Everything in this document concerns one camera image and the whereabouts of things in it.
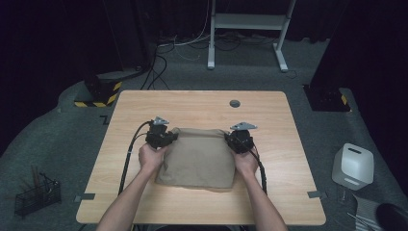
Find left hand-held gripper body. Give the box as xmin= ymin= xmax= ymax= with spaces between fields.
xmin=144 ymin=115 xmax=171 ymax=150

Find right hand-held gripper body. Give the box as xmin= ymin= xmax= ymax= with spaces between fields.
xmin=228 ymin=120 xmax=259 ymax=155

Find khaki shorts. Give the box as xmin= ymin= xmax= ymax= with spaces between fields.
xmin=154 ymin=126 xmax=237 ymax=193

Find person's right hand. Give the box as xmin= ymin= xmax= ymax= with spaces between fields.
xmin=231 ymin=147 xmax=260 ymax=178

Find person's left hand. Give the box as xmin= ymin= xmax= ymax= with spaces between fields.
xmin=138 ymin=142 xmax=169 ymax=177

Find black yellow striped base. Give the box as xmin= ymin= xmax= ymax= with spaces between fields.
xmin=73 ymin=71 xmax=123 ymax=109

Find grey tape strip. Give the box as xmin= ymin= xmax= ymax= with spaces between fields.
xmin=74 ymin=192 xmax=96 ymax=203
xmin=307 ymin=190 xmax=328 ymax=200

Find black base with yellow mark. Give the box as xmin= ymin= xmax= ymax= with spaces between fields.
xmin=302 ymin=84 xmax=351 ymax=113

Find white box appliance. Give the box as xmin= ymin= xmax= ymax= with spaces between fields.
xmin=331 ymin=142 xmax=375 ymax=192

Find white metal stand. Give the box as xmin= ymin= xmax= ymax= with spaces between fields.
xmin=207 ymin=0 xmax=297 ymax=73

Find brown wooden sticks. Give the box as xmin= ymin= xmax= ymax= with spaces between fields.
xmin=30 ymin=165 xmax=42 ymax=193

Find grey striped sheet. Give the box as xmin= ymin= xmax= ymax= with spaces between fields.
xmin=350 ymin=193 xmax=383 ymax=231

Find black round object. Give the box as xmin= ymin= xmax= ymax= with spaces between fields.
xmin=374 ymin=202 xmax=408 ymax=231

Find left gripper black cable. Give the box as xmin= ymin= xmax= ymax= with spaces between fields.
xmin=117 ymin=119 xmax=154 ymax=196

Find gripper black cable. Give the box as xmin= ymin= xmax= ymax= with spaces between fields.
xmin=117 ymin=119 xmax=154 ymax=196
xmin=250 ymin=147 xmax=268 ymax=196

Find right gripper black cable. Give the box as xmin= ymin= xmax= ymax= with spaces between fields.
xmin=250 ymin=147 xmax=268 ymax=196

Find black floor cables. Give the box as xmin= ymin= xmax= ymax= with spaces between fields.
xmin=140 ymin=47 xmax=171 ymax=91

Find white floor cable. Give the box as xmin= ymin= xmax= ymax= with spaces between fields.
xmin=157 ymin=0 xmax=213 ymax=63

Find black wire basket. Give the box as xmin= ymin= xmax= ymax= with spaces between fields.
xmin=13 ymin=172 xmax=63 ymax=219

